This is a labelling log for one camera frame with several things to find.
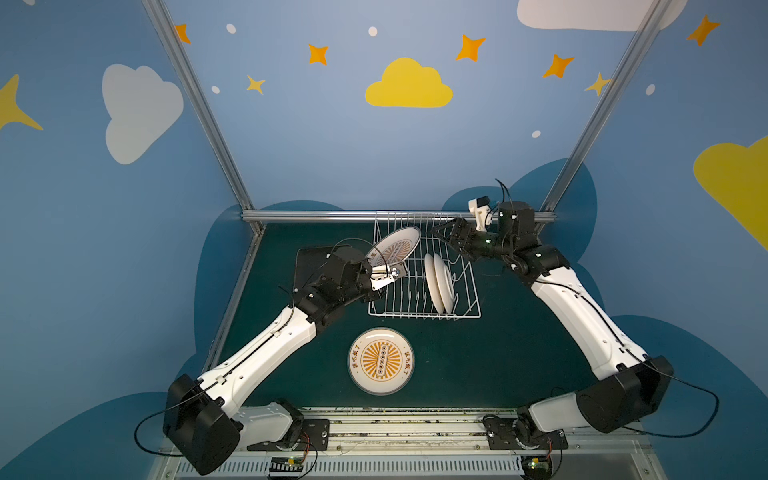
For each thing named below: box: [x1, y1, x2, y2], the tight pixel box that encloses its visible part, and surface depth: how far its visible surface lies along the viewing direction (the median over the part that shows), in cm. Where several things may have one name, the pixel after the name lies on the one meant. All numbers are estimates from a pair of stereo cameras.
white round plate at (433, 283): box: [424, 253, 444, 315], surface depth 88 cm
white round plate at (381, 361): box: [348, 328, 415, 395], surface depth 88 cm
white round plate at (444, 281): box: [433, 253, 455, 313], surface depth 90 cm
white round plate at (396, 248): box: [366, 227, 421, 266], surface depth 86 cm
